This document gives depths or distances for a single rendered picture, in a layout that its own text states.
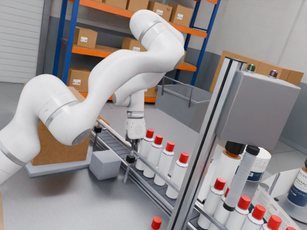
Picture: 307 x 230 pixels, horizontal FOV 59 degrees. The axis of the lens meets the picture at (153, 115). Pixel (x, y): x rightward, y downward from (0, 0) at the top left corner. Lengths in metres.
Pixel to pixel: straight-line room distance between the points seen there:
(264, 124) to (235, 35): 6.04
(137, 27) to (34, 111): 0.41
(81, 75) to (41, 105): 3.80
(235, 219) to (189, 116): 2.43
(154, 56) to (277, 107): 0.38
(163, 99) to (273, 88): 2.78
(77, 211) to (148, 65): 0.59
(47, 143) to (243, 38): 5.84
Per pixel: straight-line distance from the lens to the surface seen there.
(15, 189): 1.17
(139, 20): 0.92
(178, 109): 3.38
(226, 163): 1.28
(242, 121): 0.77
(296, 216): 1.46
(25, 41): 5.02
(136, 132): 1.30
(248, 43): 6.53
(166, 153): 1.15
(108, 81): 0.82
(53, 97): 0.80
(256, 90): 0.75
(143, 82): 1.17
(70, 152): 1.28
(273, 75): 0.83
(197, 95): 4.11
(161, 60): 0.85
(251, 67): 0.80
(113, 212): 1.11
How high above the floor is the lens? 1.54
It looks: 18 degrees down
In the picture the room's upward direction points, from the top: 15 degrees clockwise
